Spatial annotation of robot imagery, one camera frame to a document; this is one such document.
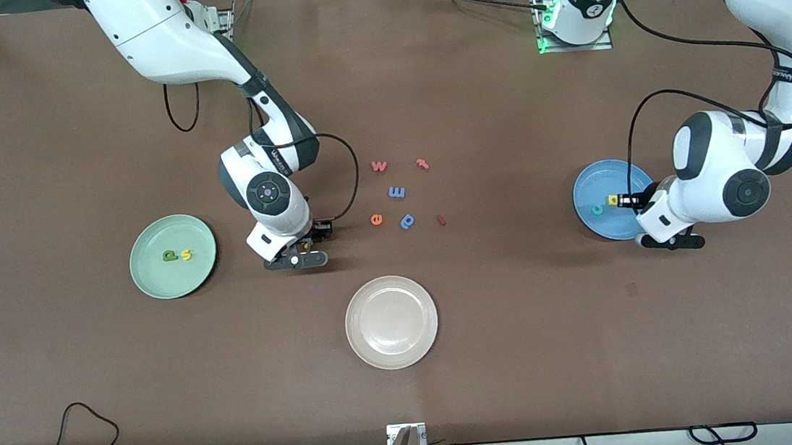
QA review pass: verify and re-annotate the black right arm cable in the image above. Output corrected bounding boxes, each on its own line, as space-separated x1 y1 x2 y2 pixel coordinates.
162 66 365 239

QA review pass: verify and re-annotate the black coiled cable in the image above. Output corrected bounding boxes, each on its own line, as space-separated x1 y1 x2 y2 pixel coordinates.
687 420 759 445

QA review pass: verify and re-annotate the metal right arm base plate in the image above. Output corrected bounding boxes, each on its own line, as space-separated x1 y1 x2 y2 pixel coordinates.
190 0 238 48

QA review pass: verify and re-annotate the metal camera bracket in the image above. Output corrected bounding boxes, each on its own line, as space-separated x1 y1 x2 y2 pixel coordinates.
385 421 428 445

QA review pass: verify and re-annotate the beige plate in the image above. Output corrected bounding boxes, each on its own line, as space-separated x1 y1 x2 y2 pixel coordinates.
341 271 443 375

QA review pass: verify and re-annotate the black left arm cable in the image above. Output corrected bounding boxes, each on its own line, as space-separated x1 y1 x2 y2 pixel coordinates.
607 0 792 194

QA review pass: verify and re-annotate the green plate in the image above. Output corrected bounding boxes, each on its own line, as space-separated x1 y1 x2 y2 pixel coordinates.
125 211 221 304

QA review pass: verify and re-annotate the blue plate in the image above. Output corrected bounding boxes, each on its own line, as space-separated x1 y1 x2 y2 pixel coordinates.
570 156 660 246

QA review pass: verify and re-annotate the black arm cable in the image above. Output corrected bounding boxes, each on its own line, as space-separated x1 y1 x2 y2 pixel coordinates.
607 0 792 194
162 66 365 239

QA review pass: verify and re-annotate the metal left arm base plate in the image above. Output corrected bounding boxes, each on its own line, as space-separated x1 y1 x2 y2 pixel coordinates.
532 0 614 57

